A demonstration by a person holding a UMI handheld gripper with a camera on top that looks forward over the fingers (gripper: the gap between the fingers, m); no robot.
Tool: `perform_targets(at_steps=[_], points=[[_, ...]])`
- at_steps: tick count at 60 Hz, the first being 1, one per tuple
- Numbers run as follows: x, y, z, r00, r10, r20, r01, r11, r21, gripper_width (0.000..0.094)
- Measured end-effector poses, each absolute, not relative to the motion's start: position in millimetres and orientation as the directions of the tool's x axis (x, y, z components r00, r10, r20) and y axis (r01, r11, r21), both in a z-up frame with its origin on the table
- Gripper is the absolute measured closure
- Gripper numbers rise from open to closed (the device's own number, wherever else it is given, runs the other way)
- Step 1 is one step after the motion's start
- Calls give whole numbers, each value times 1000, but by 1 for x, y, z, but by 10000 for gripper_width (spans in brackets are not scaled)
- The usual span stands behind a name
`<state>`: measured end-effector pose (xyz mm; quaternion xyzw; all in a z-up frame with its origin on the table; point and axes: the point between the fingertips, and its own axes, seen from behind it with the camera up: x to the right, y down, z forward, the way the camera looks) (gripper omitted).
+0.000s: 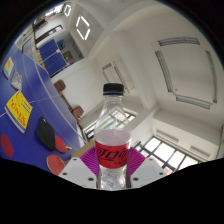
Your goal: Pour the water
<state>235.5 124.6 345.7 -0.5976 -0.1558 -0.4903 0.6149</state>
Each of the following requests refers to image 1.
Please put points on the wide black-framed window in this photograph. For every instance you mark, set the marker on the wide black-framed window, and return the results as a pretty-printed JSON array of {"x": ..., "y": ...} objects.
[{"x": 166, "y": 153}]

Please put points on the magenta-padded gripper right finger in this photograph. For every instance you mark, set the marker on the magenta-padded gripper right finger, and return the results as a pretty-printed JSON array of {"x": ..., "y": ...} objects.
[{"x": 146, "y": 171}]

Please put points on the black paddle case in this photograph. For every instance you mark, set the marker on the black paddle case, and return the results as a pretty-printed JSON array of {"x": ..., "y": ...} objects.
[{"x": 45, "y": 133}]

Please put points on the grey book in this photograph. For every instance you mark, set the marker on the grey book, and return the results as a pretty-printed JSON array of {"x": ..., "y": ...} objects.
[{"x": 16, "y": 80}]

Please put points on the flat round red coaster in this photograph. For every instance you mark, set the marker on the flat round red coaster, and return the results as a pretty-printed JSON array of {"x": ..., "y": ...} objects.
[{"x": 6, "y": 146}]

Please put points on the group of ceiling lights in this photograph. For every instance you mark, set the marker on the group of ceiling lights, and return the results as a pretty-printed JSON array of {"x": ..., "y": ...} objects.
[{"x": 82, "y": 28}]

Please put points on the ceiling air conditioner unit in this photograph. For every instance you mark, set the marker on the ceiling air conditioner unit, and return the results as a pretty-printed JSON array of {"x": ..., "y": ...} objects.
[
  {"x": 116, "y": 76},
  {"x": 186, "y": 71}
]

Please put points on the blue folded partition panels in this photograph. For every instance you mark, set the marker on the blue folded partition panels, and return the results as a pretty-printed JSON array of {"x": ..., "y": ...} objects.
[{"x": 53, "y": 58}]

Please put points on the clear red-labelled drink bottle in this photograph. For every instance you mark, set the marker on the clear red-labelled drink bottle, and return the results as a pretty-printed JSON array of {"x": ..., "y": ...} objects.
[{"x": 112, "y": 146}]

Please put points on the brown armchair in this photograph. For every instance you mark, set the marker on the brown armchair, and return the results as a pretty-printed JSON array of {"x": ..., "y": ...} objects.
[
  {"x": 78, "y": 113},
  {"x": 60, "y": 86}
]

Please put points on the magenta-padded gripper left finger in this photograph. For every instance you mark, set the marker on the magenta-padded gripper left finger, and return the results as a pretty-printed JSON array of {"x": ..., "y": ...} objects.
[{"x": 78, "y": 171}]

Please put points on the tall black-framed window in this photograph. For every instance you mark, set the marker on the tall black-framed window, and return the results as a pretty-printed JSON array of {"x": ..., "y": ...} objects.
[{"x": 91, "y": 128}]

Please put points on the small yellow and blue book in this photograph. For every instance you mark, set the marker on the small yellow and blue book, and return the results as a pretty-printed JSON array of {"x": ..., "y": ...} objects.
[{"x": 8, "y": 67}]

